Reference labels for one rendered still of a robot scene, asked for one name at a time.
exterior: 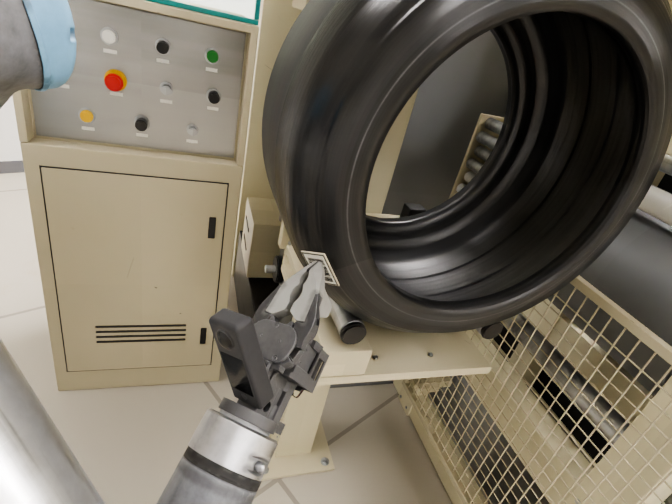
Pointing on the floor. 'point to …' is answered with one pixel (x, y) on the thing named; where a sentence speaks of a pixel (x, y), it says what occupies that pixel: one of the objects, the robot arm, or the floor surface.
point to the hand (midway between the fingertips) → (312, 267)
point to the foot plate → (318, 461)
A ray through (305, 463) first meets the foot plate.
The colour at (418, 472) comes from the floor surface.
